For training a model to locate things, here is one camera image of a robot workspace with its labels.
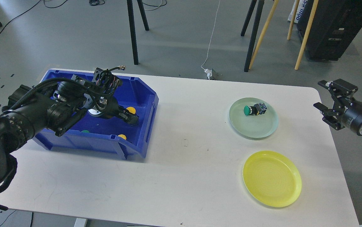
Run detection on wooden stick left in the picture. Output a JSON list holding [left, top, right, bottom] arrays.
[[249, 0, 279, 70]]

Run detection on white printed bag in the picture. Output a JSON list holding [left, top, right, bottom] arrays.
[[288, 0, 308, 24]]

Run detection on white power plug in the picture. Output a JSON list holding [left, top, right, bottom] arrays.
[[204, 69, 218, 80]]

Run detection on wooden stick middle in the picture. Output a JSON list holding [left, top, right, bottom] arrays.
[[287, 0, 300, 40]]

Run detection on blue plastic bin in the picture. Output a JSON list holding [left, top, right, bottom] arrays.
[[34, 76, 159, 160]]

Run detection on black tripod leg right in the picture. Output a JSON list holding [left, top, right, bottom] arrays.
[[240, 0, 265, 72]]

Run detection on light green plate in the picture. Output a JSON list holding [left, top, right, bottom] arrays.
[[228, 97, 279, 140]]

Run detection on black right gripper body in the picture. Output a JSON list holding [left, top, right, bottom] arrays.
[[333, 98, 362, 136]]

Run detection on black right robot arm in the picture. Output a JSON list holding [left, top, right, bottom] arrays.
[[313, 79, 362, 136]]

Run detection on yellow push button front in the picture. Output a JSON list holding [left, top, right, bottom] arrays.
[[117, 134, 127, 140]]

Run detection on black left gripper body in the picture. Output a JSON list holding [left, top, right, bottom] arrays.
[[88, 96, 120, 119]]

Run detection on yellow plate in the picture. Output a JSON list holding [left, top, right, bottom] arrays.
[[242, 150, 302, 208]]

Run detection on black cabinet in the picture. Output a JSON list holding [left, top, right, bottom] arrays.
[[304, 0, 362, 61]]

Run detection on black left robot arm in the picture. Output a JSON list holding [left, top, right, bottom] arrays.
[[0, 68, 139, 210]]

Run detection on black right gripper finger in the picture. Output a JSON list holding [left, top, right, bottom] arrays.
[[318, 79, 358, 102], [313, 102, 344, 131]]

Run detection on white cable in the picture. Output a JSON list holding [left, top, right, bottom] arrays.
[[201, 0, 221, 71]]

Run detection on yellow push button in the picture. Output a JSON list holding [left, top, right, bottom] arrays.
[[117, 134, 127, 140], [126, 107, 136, 115]]

